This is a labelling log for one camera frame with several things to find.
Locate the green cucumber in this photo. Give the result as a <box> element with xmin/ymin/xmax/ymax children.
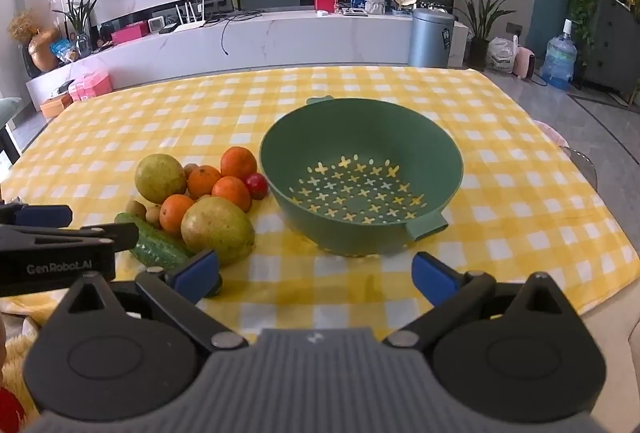
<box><xmin>114</xmin><ymin>212</ymin><xmax>193</xmax><ymax>271</ymax></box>

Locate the large yellow-green pear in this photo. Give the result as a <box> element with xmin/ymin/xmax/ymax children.
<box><xmin>180</xmin><ymin>196</ymin><xmax>255</xmax><ymax>266</ymax></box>

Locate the orange tangerine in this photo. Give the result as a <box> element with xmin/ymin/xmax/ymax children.
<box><xmin>212</xmin><ymin>176</ymin><xmax>252</xmax><ymax>213</ymax></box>
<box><xmin>186</xmin><ymin>166</ymin><xmax>221</xmax><ymax>200</ymax></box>
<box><xmin>160</xmin><ymin>194</ymin><xmax>194</xmax><ymax>236</ymax></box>
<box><xmin>220</xmin><ymin>146</ymin><xmax>257</xmax><ymax>181</ymax></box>

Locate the brown longan fruit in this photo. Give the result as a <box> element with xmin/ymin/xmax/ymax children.
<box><xmin>126</xmin><ymin>199</ymin><xmax>146</xmax><ymax>221</ymax></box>

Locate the round green pear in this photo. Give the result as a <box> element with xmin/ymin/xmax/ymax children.
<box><xmin>134</xmin><ymin>154</ymin><xmax>186</xmax><ymax>205</ymax></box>

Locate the small red fruit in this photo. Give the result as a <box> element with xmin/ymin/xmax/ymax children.
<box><xmin>244</xmin><ymin>172</ymin><xmax>269</xmax><ymax>200</ymax></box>

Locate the orange tangerine back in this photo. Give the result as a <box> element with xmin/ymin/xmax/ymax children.
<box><xmin>220</xmin><ymin>146</ymin><xmax>257</xmax><ymax>181</ymax></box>

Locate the pink storage box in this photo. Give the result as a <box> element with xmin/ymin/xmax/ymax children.
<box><xmin>68</xmin><ymin>70</ymin><xmax>113</xmax><ymax>103</ymax></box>

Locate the green colander bowl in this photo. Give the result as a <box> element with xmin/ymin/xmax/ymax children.
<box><xmin>259</xmin><ymin>96</ymin><xmax>463</xmax><ymax>257</ymax></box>

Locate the copper vase with flowers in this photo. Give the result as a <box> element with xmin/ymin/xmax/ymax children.
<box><xmin>6</xmin><ymin>11</ymin><xmax>61</xmax><ymax>72</ymax></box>

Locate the pink box on console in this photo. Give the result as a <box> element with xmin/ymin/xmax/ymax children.
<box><xmin>112</xmin><ymin>22</ymin><xmax>149</xmax><ymax>45</ymax></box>

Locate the potted plant on console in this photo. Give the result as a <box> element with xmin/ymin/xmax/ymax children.
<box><xmin>54</xmin><ymin>0</ymin><xmax>98</xmax><ymax>58</ymax></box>

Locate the pink small appliance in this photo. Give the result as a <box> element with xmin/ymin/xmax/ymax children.
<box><xmin>512</xmin><ymin>45</ymin><xmax>536</xmax><ymax>80</ymax></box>

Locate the white plastic bag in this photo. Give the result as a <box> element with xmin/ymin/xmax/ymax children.
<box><xmin>486</xmin><ymin>34</ymin><xmax>518</xmax><ymax>74</ymax></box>

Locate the white wifi router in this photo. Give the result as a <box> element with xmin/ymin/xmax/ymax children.
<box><xmin>175</xmin><ymin>1</ymin><xmax>206</xmax><ymax>31</ymax></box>

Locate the blue water bottle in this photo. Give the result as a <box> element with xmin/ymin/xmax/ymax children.
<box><xmin>540</xmin><ymin>18</ymin><xmax>577</xmax><ymax>91</ymax></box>

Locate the blue-grey pedal bin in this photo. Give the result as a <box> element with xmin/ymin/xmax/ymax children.
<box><xmin>408</xmin><ymin>8</ymin><xmax>454</xmax><ymax>68</ymax></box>

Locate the white tv console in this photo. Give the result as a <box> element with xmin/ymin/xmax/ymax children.
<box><xmin>24</xmin><ymin>10</ymin><xmax>469</xmax><ymax>112</ymax></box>

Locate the potted plant by bin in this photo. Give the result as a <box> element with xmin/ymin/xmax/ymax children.
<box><xmin>454</xmin><ymin>0</ymin><xmax>515</xmax><ymax>71</ymax></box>

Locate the dark grey drawer cabinet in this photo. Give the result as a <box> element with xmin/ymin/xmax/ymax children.
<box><xmin>582</xmin><ymin>0</ymin><xmax>639</xmax><ymax>101</ymax></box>

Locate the red box on console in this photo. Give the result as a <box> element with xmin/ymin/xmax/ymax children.
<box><xmin>314</xmin><ymin>0</ymin><xmax>336</xmax><ymax>14</ymax></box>

